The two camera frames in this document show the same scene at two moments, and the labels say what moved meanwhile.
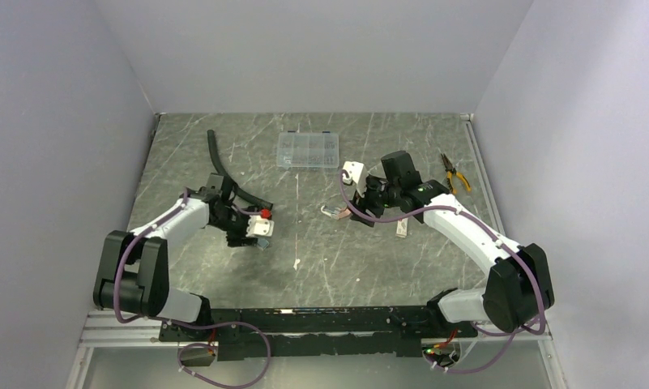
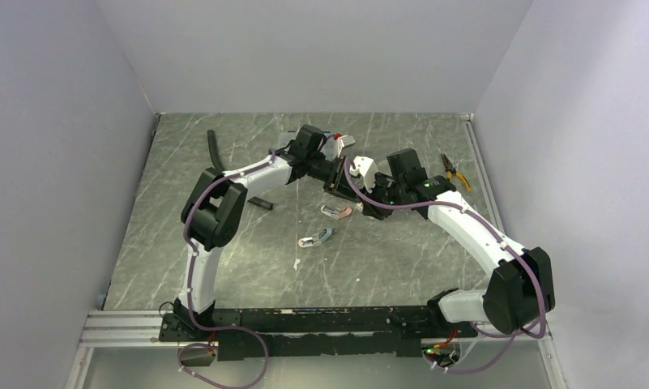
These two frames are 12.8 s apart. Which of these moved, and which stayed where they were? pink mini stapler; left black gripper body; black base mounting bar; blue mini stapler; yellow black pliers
Moved: left black gripper body; blue mini stapler
Stayed: yellow black pliers; pink mini stapler; black base mounting bar
